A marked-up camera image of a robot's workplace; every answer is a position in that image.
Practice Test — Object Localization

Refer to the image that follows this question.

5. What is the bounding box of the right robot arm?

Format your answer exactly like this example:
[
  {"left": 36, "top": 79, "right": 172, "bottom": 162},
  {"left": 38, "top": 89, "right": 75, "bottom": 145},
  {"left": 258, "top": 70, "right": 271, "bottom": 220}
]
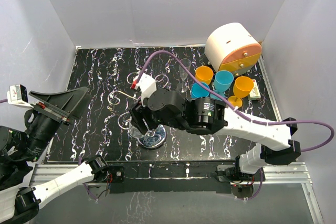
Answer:
[{"left": 129, "top": 89, "right": 301, "bottom": 181}]

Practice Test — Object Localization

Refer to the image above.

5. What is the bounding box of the yellow wine glass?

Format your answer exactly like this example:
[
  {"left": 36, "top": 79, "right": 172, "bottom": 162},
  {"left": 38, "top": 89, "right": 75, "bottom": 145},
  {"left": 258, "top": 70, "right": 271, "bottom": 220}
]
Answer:
[
  {"left": 228, "top": 76, "right": 254, "bottom": 108},
  {"left": 195, "top": 66, "right": 214, "bottom": 85}
]

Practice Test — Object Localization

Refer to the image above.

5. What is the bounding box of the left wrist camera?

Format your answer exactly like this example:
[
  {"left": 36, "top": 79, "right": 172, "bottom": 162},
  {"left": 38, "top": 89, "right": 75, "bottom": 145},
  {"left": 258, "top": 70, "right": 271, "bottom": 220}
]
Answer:
[{"left": 7, "top": 84, "right": 34, "bottom": 109}]

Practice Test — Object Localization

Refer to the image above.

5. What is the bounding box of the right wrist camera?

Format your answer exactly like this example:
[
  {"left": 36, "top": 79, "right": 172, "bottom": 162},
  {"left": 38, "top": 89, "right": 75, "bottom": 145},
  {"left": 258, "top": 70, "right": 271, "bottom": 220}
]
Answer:
[{"left": 131, "top": 73, "right": 156, "bottom": 106}]

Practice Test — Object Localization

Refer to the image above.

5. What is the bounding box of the chrome wire glass rack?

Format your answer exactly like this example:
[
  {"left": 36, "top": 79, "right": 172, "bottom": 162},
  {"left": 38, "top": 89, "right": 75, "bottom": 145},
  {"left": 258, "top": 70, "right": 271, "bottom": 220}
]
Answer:
[{"left": 106, "top": 71, "right": 170, "bottom": 150}]

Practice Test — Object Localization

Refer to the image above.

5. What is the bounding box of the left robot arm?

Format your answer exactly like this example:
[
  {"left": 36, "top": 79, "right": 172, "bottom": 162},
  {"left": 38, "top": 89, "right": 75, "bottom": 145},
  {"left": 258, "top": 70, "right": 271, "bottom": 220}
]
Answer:
[{"left": 1, "top": 84, "right": 109, "bottom": 223}]

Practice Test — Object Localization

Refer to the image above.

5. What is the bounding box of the white and orange appliance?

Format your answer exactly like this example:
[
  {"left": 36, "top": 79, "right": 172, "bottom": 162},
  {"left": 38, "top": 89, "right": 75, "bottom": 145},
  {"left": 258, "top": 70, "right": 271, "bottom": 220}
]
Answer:
[{"left": 205, "top": 23, "right": 262, "bottom": 77}]

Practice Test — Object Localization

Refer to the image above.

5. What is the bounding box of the clear ribbed wine glass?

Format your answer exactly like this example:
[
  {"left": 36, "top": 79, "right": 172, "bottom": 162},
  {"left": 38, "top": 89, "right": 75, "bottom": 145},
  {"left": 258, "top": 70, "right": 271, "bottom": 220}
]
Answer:
[{"left": 177, "top": 58, "right": 191, "bottom": 93}]

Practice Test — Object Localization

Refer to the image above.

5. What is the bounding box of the black front base bar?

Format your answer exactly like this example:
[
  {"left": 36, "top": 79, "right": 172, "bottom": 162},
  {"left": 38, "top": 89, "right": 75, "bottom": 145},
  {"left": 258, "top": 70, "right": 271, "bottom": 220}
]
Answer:
[{"left": 108, "top": 160, "right": 234, "bottom": 194}]

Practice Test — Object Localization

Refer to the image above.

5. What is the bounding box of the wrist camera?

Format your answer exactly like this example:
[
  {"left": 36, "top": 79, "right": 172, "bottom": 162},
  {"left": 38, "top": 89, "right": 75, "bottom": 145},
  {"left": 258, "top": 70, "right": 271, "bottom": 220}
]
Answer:
[
  {"left": 131, "top": 73, "right": 156, "bottom": 106},
  {"left": 7, "top": 84, "right": 34, "bottom": 109}
]

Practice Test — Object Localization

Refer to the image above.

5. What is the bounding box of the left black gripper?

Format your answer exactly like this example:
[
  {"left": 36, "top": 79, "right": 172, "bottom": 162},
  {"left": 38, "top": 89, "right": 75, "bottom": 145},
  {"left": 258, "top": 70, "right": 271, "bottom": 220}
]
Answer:
[{"left": 23, "top": 84, "right": 93, "bottom": 159}]

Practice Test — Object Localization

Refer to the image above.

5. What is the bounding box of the blue wine glass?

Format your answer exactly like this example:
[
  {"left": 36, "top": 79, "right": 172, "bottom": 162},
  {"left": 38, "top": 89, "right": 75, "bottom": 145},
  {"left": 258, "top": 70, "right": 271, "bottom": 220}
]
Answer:
[
  {"left": 191, "top": 83, "right": 209, "bottom": 99},
  {"left": 213, "top": 70, "right": 234, "bottom": 99}
]

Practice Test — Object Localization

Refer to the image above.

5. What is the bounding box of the cream switch box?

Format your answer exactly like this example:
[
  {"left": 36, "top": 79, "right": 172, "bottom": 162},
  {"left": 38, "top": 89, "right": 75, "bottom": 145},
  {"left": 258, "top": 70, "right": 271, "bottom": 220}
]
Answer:
[{"left": 248, "top": 79, "right": 261, "bottom": 101}]

